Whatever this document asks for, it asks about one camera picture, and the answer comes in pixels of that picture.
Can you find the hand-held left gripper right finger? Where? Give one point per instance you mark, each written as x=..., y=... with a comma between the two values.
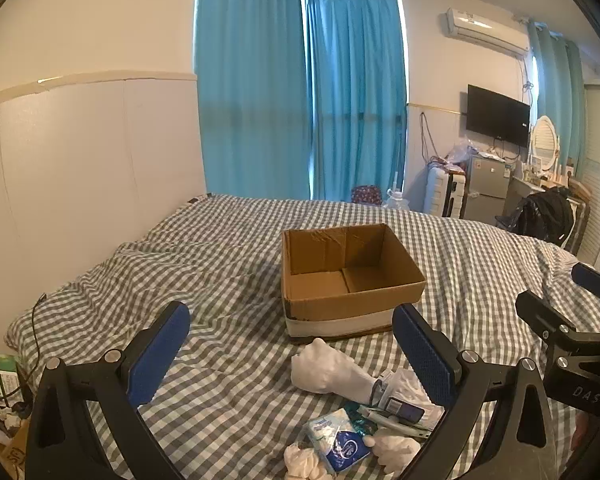
x=425, y=357

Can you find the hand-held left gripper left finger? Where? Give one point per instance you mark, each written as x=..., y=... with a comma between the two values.
x=164, y=352

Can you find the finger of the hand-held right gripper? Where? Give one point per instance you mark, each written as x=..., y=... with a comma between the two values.
x=594, y=278
x=540, y=312

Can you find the clear plastic packet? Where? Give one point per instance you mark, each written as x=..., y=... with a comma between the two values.
x=412, y=387

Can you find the teal blister pack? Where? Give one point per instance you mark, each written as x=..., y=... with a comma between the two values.
x=360, y=416

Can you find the white glove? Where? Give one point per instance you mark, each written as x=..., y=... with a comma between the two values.
x=395, y=452

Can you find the long white sock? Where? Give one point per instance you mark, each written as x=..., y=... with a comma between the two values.
x=325, y=367

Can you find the blue tissue packet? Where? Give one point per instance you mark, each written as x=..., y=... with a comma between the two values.
x=337, y=440

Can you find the white cloth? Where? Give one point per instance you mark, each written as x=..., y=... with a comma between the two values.
x=305, y=462

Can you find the black backpack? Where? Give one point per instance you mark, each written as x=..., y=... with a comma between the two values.
x=545, y=217

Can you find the grey checked bed sheet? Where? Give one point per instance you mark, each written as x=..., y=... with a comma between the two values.
x=220, y=270

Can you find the small grey fridge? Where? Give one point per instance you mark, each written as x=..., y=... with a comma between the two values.
x=487, y=185

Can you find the white oval mirror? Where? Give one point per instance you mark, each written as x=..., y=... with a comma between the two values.
x=545, y=142

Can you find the white suitcase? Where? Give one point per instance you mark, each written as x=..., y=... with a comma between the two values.
x=442, y=192

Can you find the clear water jug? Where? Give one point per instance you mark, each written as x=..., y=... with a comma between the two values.
x=397, y=201

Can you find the green and white box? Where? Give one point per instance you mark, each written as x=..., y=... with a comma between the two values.
x=1, y=375

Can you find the red patterned bag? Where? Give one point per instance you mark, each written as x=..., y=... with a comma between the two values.
x=366, y=194

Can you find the clear plastic bag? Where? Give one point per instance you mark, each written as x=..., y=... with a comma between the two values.
x=461, y=151

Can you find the cardboard trash box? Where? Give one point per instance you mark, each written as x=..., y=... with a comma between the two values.
x=0, y=440

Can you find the teal curtain beside wardrobe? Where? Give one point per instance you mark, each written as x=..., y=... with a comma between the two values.
x=555, y=80

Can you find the narrow teal curtain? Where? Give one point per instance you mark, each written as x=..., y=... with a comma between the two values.
x=357, y=100

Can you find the white air conditioner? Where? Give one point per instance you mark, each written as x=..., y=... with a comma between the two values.
x=485, y=27

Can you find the wide teal curtain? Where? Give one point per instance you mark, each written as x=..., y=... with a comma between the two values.
x=252, y=85

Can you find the black wall television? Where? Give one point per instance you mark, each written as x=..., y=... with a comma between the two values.
x=497, y=115

